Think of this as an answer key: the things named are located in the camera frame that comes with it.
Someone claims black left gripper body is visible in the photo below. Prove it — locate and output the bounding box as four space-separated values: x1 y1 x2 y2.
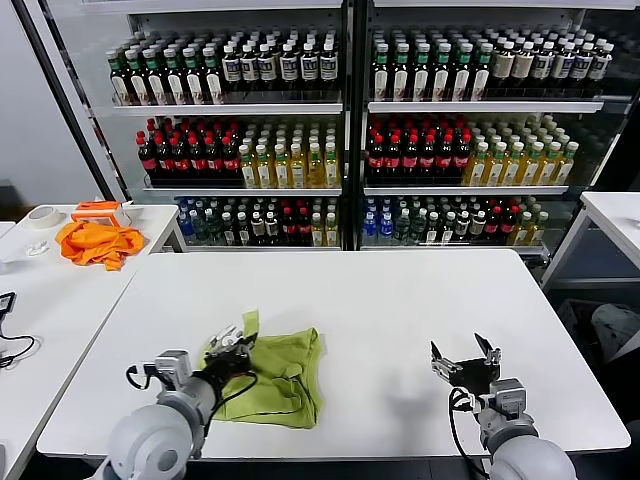
203 347 254 381

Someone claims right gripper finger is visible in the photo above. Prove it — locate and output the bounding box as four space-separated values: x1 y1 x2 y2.
430 341 464 384
474 333 503 366

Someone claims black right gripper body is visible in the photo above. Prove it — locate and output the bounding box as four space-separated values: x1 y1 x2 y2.
449 356 501 399

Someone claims green T-shirt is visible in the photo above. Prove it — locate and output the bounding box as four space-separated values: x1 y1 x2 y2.
197 309 329 430

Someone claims grey fabric bag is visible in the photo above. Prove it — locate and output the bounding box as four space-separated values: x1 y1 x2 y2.
591 303 640 362

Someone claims white side table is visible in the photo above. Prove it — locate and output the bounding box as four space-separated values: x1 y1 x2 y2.
0 203 189 276
0 269 137 480
542 191 640 291

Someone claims crumpled orange cloth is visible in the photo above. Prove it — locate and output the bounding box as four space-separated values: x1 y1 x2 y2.
54 221 146 272

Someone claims orange and white box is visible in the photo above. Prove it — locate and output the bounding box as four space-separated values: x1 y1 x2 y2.
69 200 132 229

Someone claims beige tape roll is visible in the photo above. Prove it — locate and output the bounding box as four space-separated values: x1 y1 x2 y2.
26 204 64 230

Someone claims dark bottle green cap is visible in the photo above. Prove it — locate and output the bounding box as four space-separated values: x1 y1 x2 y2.
471 42 494 103
124 48 150 107
432 42 453 103
142 47 168 106
201 46 225 105
162 46 187 106
181 46 206 106
391 42 411 103
412 42 432 103
107 48 132 107
452 42 474 103
372 42 391 103

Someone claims dark bottle blue white label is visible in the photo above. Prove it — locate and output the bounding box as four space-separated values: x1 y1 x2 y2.
550 42 576 99
279 43 300 104
587 43 615 97
299 42 320 104
318 42 339 104
569 42 596 98
239 43 261 104
530 41 556 99
221 44 242 104
257 43 279 104

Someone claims dark bottle beige label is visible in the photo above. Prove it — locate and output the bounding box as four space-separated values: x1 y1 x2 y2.
510 41 536 99
490 41 517 99

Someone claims glass drinks display cabinet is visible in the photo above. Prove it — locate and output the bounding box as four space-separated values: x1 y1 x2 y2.
37 0 640 256

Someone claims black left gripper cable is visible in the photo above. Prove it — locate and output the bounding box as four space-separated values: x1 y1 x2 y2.
209 372 259 417

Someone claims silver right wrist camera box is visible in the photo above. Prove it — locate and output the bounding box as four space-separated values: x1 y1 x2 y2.
489 378 529 421

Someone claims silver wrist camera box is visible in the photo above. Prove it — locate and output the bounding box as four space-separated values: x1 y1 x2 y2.
153 349 192 389
489 378 529 421

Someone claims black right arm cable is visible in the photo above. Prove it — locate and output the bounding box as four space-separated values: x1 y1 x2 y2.
447 387 489 476

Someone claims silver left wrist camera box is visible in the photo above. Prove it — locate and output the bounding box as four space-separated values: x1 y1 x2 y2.
153 349 192 389

